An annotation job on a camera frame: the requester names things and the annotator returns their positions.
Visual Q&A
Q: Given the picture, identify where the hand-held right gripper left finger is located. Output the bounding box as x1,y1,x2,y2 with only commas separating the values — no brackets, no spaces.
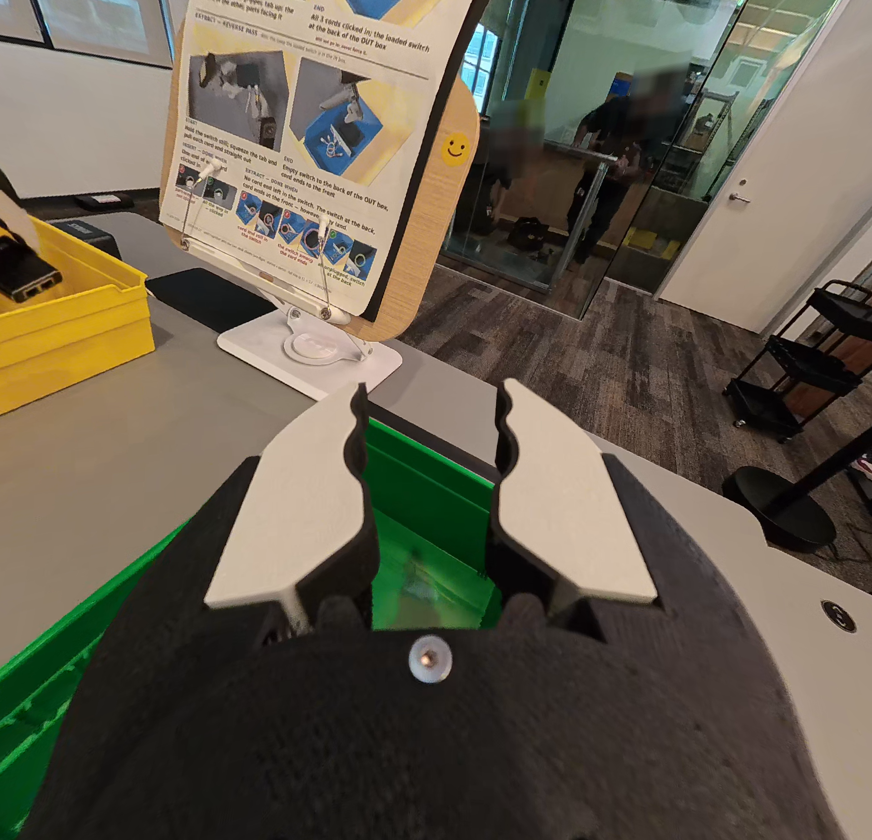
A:
203,381,381,636

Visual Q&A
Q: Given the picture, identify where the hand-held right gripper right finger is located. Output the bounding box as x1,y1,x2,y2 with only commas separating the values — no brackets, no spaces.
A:
487,377,660,617

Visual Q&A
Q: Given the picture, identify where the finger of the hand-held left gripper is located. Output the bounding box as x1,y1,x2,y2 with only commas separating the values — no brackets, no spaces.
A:
0,169,40,255

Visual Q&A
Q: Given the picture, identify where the black ethernet switch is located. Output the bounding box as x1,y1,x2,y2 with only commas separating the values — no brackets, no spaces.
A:
0,239,64,304

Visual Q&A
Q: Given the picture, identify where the green plastic bin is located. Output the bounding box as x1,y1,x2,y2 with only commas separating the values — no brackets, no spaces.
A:
0,414,505,837

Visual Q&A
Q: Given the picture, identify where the yellow plastic bin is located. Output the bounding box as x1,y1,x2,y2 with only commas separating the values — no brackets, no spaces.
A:
0,216,156,416

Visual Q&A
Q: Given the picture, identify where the black box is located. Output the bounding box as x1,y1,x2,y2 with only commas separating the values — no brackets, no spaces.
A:
49,219,124,260

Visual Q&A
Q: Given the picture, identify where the white document stand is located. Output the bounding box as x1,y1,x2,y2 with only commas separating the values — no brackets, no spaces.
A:
180,234,403,401

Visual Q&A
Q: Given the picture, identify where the black desk mat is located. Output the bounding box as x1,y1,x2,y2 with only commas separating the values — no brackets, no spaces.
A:
145,268,280,334

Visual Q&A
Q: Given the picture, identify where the black floor lamp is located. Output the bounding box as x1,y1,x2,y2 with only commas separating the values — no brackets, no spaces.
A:
721,426,872,555

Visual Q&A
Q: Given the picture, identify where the frosted window panel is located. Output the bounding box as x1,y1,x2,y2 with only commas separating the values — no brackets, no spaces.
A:
0,0,174,71

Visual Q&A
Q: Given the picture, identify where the black utility cart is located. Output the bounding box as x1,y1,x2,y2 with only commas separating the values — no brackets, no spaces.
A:
722,279,872,444

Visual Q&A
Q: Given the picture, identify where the black bag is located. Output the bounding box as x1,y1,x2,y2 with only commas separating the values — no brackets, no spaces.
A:
507,216,549,251

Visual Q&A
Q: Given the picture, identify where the printed instruction sheet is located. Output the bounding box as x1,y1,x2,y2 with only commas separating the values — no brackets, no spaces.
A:
159,0,488,316

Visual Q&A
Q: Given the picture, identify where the white door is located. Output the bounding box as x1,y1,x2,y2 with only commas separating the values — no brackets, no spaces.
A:
654,0,872,337

